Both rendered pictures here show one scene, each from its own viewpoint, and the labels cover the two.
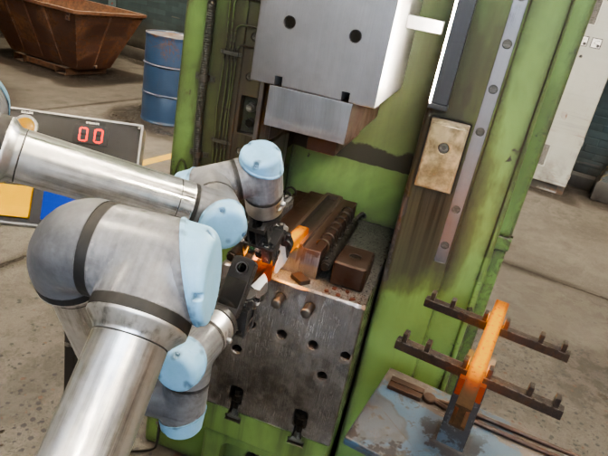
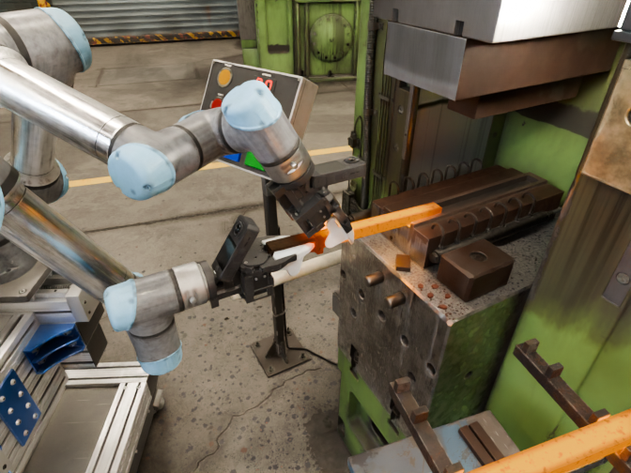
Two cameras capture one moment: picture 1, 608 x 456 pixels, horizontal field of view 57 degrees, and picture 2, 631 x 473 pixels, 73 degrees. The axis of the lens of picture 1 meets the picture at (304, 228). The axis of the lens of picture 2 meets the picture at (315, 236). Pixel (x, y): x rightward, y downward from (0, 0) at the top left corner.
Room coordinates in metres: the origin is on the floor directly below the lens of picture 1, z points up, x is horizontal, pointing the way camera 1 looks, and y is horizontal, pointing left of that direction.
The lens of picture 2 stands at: (0.62, -0.42, 1.49)
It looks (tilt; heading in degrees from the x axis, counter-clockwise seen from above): 35 degrees down; 48
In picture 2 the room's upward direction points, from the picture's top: straight up
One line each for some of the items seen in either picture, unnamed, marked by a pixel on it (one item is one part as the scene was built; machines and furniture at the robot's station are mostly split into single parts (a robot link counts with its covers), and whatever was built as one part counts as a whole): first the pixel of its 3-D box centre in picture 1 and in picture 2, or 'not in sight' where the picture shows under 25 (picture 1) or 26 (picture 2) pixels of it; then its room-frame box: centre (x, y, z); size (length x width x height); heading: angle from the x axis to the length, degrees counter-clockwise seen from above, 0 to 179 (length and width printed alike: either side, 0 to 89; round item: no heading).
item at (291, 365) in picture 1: (308, 308); (464, 298); (1.48, -0.06, 0.69); 0.56 x 0.38 x 0.45; 167
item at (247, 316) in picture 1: (229, 314); (237, 274); (0.90, 0.11, 0.99); 0.12 x 0.08 x 0.09; 167
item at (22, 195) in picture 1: (14, 201); not in sight; (1.18, 0.68, 1.01); 0.07 x 0.05 x 0.07; 102
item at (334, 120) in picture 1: (329, 102); (503, 47); (1.48, 0.00, 1.32); 0.42 x 0.20 x 0.10; 167
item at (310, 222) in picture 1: (316, 217); (477, 198); (1.47, -0.03, 0.99); 0.42 x 0.05 x 0.01; 167
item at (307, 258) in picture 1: (306, 225); (466, 205); (1.48, 0.00, 0.96); 0.42 x 0.20 x 0.09; 167
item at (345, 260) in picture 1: (353, 267); (475, 268); (1.29, -0.14, 0.95); 0.12 x 0.08 x 0.06; 167
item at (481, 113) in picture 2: (337, 130); (517, 87); (1.51, -0.04, 1.24); 0.30 x 0.07 x 0.06; 167
